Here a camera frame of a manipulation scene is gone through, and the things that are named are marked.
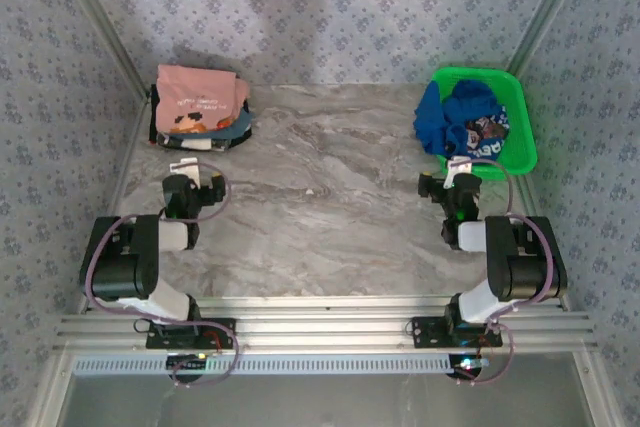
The blue printed t-shirt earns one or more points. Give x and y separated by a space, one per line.
457 119

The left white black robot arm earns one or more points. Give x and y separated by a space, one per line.
117 272

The stack of folded clothes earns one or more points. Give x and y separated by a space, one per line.
240 139

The white folded t-shirt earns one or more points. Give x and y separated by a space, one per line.
197 144

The grey-blue folded t-shirt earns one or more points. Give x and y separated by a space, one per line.
242 124

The pink folded t-shirt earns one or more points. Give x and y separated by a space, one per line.
195 92

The green plastic basket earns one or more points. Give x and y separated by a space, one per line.
520 122

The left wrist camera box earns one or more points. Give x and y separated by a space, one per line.
187 169

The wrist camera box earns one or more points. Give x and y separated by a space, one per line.
187 169
457 167

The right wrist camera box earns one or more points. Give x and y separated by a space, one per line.
457 167

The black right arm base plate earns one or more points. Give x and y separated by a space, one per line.
425 332

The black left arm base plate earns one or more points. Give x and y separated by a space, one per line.
225 334

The aluminium mounting rail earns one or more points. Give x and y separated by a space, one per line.
325 327

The aluminium frame post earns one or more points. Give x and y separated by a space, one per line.
545 12
100 22

